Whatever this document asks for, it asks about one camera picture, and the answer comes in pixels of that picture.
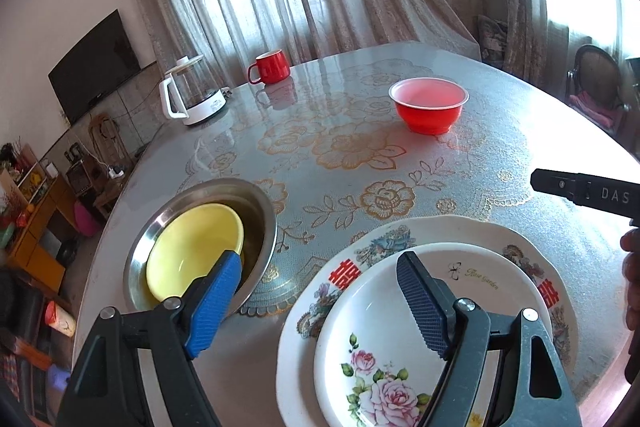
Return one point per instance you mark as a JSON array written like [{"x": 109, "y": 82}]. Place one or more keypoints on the black wall television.
[{"x": 94, "y": 67}]

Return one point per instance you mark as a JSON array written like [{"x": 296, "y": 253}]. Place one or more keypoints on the purple plastic stool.
[{"x": 57, "y": 378}]

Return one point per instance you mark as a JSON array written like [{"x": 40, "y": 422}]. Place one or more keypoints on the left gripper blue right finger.
[{"x": 530, "y": 386}]

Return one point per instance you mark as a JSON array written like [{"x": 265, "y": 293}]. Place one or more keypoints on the right hand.
[{"x": 630, "y": 243}]

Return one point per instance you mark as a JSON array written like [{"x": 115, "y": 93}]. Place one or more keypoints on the dark round back chair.
[{"x": 594, "y": 88}]

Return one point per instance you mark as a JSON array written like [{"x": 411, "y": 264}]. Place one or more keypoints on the white plate red characters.
[{"x": 296, "y": 397}]

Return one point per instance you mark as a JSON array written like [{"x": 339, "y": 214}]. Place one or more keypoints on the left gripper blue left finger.
[{"x": 106, "y": 387}]

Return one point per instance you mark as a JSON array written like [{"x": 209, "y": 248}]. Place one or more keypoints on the white red trash bin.
[{"x": 59, "y": 319}]

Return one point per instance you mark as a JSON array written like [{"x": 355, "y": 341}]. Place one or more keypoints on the white glass electric kettle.
[{"x": 185, "y": 98}]

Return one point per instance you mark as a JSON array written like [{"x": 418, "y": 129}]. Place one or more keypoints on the red plastic bowl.
[{"x": 428, "y": 105}]

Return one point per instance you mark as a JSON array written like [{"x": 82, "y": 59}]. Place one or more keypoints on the stainless steel bowl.
[{"x": 259, "y": 219}]

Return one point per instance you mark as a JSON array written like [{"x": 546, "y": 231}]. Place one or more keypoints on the side window curtain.
[{"x": 537, "y": 49}]

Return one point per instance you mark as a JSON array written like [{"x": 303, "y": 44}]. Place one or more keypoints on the orange wooden cabinet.
[{"x": 54, "y": 213}]

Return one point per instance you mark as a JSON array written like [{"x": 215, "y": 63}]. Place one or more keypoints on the wooden chair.
[{"x": 114, "y": 158}]

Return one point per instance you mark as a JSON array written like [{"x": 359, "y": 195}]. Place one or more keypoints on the yellow plastic bowl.
[{"x": 190, "y": 246}]

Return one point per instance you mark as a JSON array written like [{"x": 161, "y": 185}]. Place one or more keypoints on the red mug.
[{"x": 269, "y": 68}]

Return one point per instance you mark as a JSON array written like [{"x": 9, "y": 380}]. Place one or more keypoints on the white rose garden plate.
[{"x": 372, "y": 367}]

